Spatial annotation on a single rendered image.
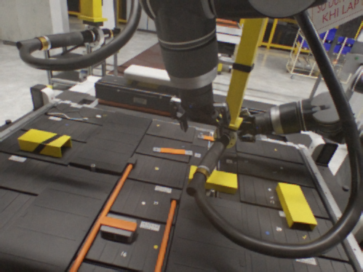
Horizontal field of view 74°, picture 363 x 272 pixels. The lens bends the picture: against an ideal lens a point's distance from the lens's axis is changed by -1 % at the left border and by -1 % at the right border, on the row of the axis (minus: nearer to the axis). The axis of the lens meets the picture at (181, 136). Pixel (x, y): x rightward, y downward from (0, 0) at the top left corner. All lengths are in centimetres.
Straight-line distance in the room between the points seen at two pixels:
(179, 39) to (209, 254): 49
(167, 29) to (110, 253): 50
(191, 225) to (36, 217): 40
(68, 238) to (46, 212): 11
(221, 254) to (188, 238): 9
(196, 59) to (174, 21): 7
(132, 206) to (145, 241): 12
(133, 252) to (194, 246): 15
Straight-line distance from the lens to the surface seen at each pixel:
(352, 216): 63
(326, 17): 96
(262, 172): 97
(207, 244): 67
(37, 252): 68
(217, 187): 82
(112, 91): 127
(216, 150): 77
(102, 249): 65
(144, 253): 64
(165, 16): 42
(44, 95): 149
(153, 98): 121
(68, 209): 74
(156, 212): 72
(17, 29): 670
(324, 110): 86
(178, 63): 45
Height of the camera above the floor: 155
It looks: 31 degrees down
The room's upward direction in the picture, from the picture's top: 9 degrees clockwise
